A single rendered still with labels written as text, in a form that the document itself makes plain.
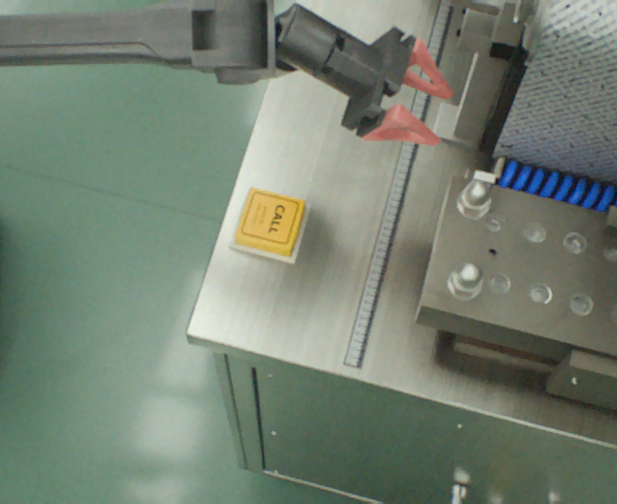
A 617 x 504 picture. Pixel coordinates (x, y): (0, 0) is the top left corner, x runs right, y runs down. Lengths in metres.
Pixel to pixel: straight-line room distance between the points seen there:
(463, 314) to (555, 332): 0.10
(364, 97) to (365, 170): 0.25
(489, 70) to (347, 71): 0.20
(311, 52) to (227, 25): 0.09
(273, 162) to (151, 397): 0.94
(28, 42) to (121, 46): 0.09
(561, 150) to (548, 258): 0.12
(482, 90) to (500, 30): 0.13
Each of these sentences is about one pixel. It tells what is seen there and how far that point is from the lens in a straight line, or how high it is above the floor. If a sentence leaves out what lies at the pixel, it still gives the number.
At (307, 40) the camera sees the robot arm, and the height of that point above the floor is 1.19.
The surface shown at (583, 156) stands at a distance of 1.16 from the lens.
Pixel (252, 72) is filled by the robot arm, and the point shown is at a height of 1.19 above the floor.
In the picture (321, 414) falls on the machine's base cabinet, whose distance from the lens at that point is 1.43.
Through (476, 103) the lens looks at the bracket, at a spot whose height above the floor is 1.00.
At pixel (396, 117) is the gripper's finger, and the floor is 1.15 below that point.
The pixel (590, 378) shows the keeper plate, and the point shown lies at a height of 1.00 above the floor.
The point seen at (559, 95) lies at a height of 1.17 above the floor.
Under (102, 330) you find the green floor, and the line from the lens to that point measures 2.20.
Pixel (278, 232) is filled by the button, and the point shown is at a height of 0.92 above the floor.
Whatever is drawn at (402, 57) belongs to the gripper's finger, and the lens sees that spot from 1.09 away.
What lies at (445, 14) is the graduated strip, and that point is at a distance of 1.44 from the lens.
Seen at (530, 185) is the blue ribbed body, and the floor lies 1.04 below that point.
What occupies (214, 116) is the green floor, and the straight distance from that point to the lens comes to 2.38.
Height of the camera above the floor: 2.06
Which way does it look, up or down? 68 degrees down
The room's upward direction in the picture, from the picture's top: 3 degrees clockwise
